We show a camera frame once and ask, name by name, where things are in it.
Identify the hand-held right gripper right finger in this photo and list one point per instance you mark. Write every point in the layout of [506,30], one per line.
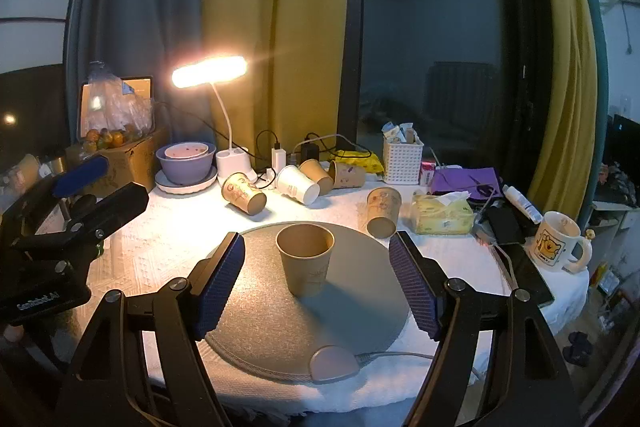
[415,289]

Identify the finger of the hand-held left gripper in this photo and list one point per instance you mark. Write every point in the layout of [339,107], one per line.
[80,174]
[117,204]

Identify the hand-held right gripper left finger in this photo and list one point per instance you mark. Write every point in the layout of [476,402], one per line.
[219,292]

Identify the printed brown paper cup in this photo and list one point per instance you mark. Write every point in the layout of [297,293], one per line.
[348,175]
[242,192]
[382,209]

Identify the white paper cup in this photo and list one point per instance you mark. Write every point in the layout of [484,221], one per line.
[295,183]

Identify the pile of small oranges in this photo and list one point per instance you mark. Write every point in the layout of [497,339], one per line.
[107,139]

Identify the cardboard box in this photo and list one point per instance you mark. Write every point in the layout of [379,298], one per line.
[132,162]

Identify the round grey heating mat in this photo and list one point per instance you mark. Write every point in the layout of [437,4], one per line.
[360,297]

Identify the white plate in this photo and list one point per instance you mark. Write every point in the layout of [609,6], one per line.
[172,190]

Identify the purple bowl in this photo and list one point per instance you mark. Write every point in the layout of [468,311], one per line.
[185,169]

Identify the clear plastic bag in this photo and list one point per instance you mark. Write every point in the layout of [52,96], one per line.
[117,107]

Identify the yellow tissue pack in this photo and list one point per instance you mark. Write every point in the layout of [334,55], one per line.
[442,216]

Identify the black phone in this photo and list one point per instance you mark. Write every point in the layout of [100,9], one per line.
[505,226]

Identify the purple cloth pouch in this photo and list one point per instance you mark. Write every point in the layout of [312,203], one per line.
[457,182]

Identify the black tablet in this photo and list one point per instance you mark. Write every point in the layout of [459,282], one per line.
[530,274]

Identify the small pink carton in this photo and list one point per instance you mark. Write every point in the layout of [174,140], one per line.
[428,173]

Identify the white plastic basket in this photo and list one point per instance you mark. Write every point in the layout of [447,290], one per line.
[402,162]

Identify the yellow snack packet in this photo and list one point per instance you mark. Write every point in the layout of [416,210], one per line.
[368,165]

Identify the white tube bottle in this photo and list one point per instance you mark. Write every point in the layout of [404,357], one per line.
[522,204]

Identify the white charger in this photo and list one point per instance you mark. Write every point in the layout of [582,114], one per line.
[278,158]

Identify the white cartoon mug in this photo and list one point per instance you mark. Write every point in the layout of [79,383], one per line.
[555,242]

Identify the sachets in basket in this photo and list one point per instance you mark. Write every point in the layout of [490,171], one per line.
[397,133]

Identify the white desk lamp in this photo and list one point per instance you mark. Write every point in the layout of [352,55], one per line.
[210,72]

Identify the black charger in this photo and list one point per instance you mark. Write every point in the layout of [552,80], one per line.
[310,152]

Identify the dark slippers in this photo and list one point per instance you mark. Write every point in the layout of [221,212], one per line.
[579,347]

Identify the blue grey curtain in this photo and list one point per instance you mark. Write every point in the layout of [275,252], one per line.
[140,7]

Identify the black monitor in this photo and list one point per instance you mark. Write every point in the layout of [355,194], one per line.
[625,142]

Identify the black window frame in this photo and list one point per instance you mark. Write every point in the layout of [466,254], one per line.
[350,32]

